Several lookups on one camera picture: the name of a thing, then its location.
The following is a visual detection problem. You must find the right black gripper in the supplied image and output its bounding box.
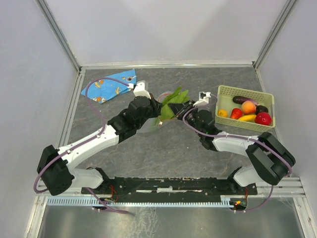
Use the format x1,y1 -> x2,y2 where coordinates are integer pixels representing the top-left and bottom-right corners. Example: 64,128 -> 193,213
167,99 -> 202,136

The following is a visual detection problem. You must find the green leaf vegetable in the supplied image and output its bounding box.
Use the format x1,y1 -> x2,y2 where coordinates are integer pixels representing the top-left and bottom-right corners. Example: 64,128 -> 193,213
153,86 -> 190,127

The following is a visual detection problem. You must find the clear zip top bag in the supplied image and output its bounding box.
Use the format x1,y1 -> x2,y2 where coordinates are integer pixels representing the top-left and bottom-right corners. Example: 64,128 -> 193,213
139,90 -> 179,133

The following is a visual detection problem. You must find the small orange mango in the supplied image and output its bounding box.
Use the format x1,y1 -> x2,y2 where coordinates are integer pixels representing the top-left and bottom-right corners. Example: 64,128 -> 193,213
217,109 -> 228,118

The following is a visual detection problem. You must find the red strawberry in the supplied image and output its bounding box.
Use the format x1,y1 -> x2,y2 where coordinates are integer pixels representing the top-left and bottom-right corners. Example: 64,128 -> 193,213
230,108 -> 243,119

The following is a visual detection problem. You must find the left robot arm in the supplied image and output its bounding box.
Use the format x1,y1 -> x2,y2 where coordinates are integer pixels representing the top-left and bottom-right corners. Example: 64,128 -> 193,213
36,96 -> 162,196

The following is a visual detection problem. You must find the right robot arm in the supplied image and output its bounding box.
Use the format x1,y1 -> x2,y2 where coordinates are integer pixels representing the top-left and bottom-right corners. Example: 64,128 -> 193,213
168,100 -> 296,194

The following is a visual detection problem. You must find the blue patterned cloth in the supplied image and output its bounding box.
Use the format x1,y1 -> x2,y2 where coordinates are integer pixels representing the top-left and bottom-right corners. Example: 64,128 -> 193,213
87,69 -> 137,104

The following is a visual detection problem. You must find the pale green plastic basket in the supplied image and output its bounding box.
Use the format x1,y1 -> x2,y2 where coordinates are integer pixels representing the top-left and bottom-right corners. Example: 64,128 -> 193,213
215,85 -> 275,132

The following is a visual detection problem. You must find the dark purple eggplant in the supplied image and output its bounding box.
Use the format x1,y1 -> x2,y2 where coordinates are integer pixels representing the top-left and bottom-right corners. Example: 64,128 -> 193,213
232,96 -> 260,107

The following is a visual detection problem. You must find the yellow banana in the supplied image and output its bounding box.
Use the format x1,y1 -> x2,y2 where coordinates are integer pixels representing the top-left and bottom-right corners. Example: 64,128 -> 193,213
238,115 -> 256,121

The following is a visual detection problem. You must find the orange peach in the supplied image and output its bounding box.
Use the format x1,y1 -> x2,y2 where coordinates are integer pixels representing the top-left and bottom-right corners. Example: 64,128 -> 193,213
241,101 -> 256,115

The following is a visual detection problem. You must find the red apple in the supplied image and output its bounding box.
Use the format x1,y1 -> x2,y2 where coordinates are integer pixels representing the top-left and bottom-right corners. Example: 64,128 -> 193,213
255,112 -> 272,125

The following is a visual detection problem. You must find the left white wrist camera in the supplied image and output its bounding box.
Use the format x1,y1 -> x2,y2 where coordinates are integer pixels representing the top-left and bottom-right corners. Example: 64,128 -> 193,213
133,81 -> 151,99

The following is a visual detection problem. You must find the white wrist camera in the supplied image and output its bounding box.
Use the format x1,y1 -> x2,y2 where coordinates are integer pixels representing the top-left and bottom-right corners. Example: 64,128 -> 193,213
133,81 -> 151,99
193,92 -> 211,107

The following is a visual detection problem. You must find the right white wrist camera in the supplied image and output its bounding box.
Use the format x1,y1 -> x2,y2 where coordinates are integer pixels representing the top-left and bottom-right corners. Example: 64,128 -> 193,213
193,92 -> 211,107

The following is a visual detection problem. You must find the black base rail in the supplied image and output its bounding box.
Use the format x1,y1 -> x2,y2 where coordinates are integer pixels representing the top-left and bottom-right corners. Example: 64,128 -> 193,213
92,177 -> 258,202

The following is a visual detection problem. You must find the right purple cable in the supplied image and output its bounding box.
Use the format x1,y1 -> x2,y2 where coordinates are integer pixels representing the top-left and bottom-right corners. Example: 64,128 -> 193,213
182,93 -> 294,212

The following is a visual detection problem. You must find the light blue cable duct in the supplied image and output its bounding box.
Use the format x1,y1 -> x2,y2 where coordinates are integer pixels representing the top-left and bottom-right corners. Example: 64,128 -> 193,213
46,196 -> 233,208

